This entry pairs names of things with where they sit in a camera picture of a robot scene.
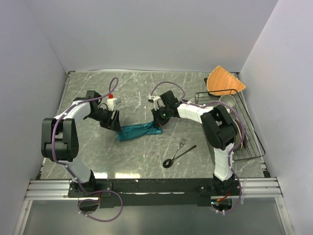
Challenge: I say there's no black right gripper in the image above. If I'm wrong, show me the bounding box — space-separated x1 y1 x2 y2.
152 105 172 128

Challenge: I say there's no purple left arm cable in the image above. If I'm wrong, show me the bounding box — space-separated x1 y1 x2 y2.
52 77 124 223

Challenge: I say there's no teal satin napkin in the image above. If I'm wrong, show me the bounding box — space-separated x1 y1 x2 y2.
116 121 162 141

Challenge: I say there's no orange woven fan basket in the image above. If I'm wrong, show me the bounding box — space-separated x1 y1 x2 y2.
206 66 246 96

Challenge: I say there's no aluminium rail frame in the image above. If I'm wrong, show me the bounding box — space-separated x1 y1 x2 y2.
13 178 294 235

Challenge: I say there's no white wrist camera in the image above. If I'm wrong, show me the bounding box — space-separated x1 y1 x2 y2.
148 95 161 110
106 94 121 111

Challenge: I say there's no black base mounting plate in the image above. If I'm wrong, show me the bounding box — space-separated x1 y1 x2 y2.
68 178 240 208

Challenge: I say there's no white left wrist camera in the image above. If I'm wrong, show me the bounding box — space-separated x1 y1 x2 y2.
106 94 121 111

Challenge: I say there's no black wire dish rack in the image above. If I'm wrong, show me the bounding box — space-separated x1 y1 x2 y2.
194 89 266 162

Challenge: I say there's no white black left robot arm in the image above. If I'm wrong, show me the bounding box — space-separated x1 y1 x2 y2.
41 91 122 197

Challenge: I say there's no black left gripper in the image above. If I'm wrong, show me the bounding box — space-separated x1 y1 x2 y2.
87 108 122 133

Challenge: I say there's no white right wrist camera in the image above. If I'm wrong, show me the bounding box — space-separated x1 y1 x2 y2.
148 95 161 110

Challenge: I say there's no silver fork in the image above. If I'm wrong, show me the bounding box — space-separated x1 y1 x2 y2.
171 138 186 160

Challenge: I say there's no dark brown plate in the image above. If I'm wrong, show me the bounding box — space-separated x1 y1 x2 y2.
236 119 248 149

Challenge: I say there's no black spoon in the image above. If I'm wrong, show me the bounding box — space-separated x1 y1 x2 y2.
162 145 197 168

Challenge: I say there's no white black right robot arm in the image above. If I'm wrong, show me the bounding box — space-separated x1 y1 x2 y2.
148 90 239 195

